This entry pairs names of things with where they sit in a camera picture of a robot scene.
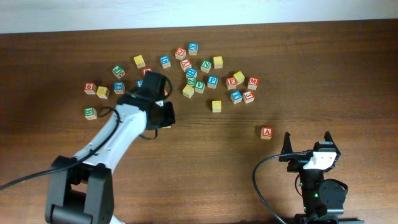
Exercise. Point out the green V block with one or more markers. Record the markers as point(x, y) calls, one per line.
point(199, 87)

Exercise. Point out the blue D block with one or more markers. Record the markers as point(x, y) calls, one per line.
point(165, 61)

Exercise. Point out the blue T block left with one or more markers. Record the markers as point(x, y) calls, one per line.
point(119, 88)

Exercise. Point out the yellow block upper left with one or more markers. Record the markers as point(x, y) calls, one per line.
point(139, 61)

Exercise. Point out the red A block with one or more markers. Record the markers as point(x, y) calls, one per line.
point(266, 133)

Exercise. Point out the blue 5 block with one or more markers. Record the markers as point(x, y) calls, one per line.
point(139, 83)

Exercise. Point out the green N block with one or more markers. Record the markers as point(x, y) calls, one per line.
point(205, 66)

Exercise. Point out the blue t block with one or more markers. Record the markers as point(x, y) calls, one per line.
point(236, 97)
point(119, 88)

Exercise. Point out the green Z block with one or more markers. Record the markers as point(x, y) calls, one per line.
point(191, 81)

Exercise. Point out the red 3 block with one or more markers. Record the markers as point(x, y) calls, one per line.
point(248, 96)

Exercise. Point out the blue H block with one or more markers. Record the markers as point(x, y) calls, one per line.
point(191, 73)

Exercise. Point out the red Q block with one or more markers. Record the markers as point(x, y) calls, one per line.
point(180, 53)

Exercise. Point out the green J block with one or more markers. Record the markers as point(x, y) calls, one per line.
point(118, 71)

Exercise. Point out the red 6 block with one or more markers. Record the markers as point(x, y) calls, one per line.
point(90, 88)

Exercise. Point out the yellow S block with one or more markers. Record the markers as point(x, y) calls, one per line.
point(218, 62)
point(216, 106)

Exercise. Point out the red Y block upper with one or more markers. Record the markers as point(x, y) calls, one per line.
point(185, 64)

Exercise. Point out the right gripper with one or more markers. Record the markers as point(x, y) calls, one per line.
point(296, 161)

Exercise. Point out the red E block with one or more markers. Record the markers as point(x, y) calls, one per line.
point(231, 83)

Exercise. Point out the red M block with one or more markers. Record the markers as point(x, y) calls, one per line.
point(253, 83)

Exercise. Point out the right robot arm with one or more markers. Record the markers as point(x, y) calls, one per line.
point(323, 199)

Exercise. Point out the blue T block right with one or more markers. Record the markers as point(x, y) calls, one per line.
point(236, 97)

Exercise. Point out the red U block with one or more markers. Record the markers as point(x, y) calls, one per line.
point(146, 70)

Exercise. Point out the yellow block near E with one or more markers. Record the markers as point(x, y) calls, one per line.
point(239, 76)

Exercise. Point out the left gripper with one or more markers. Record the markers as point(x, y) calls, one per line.
point(168, 113)

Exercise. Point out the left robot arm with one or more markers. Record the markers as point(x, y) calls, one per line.
point(81, 186)

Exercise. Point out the green B block far left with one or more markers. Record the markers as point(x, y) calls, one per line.
point(90, 113)

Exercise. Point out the blue X block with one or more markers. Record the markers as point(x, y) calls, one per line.
point(193, 48)

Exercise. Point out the yellow C block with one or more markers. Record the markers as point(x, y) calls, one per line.
point(188, 91)

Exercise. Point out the blue P block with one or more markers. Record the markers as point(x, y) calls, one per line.
point(212, 82)

